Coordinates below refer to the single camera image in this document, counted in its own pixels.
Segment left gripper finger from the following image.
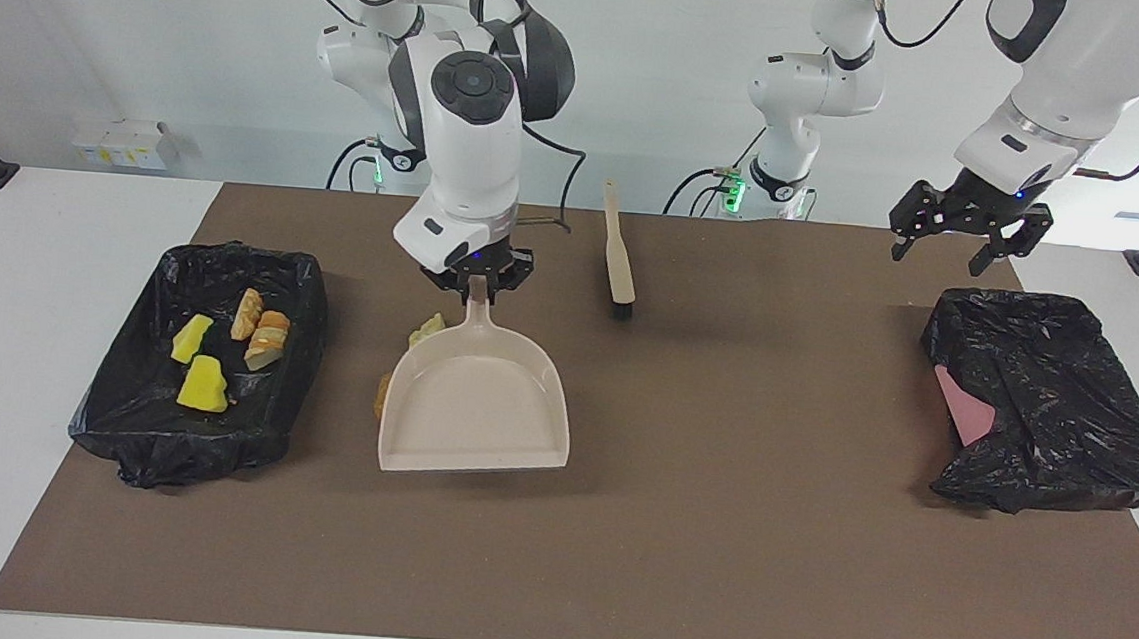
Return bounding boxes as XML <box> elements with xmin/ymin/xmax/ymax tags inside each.
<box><xmin>889</xmin><ymin>220</ymin><xmax>923</xmax><ymax>265</ymax></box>
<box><xmin>968</xmin><ymin>222</ymin><xmax>1046</xmax><ymax>283</ymax></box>

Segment beige bread piece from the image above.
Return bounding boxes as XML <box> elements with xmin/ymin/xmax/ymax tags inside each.
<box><xmin>230</xmin><ymin>286</ymin><xmax>266</xmax><ymax>343</ymax></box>
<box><xmin>407</xmin><ymin>310</ymin><xmax>449</xmax><ymax>352</ymax></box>

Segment beige brush black bristles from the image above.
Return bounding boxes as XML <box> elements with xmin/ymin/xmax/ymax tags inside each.
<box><xmin>595</xmin><ymin>179</ymin><xmax>645</xmax><ymax>322</ymax></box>

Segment beige plastic dustpan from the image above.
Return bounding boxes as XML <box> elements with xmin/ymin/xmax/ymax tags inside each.
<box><xmin>375</xmin><ymin>269</ymin><xmax>583</xmax><ymax>485</ymax></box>

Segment orange striped bread piece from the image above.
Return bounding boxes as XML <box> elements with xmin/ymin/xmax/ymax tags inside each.
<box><xmin>243</xmin><ymin>308</ymin><xmax>291</xmax><ymax>375</ymax></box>

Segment small yellow sponge wedge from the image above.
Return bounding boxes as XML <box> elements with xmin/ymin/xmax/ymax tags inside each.
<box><xmin>171</xmin><ymin>312</ymin><xmax>217</xmax><ymax>367</ymax></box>

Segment large yellow sponge piece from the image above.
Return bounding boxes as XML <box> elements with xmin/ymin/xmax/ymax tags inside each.
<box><xmin>175</xmin><ymin>353</ymin><xmax>233</xmax><ymax>415</ymax></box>

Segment crumpled black trash bag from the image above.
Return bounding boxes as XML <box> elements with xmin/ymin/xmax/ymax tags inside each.
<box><xmin>909</xmin><ymin>283</ymin><xmax>1139</xmax><ymax>524</ymax></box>

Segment pink plastic bin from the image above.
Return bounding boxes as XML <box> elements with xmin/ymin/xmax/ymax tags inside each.
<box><xmin>928</xmin><ymin>365</ymin><xmax>1000</xmax><ymax>450</ymax></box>

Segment black bag lined bin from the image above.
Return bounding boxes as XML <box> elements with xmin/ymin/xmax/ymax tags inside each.
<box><xmin>65</xmin><ymin>233</ymin><xmax>334</xmax><ymax>501</ymax></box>

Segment brown table mat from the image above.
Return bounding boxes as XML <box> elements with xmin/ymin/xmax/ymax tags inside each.
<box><xmin>0</xmin><ymin>166</ymin><xmax>1139</xmax><ymax>639</ymax></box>

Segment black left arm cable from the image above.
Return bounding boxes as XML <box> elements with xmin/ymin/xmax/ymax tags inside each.
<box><xmin>866</xmin><ymin>0</ymin><xmax>1139</xmax><ymax>185</ymax></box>

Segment black left base cable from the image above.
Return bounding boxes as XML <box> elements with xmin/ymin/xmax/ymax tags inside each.
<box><xmin>662</xmin><ymin>164</ymin><xmax>733</xmax><ymax>219</ymax></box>

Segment white wall socket box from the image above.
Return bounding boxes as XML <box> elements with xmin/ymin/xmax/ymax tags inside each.
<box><xmin>72</xmin><ymin>115</ymin><xmax>178</xmax><ymax>173</ymax></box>

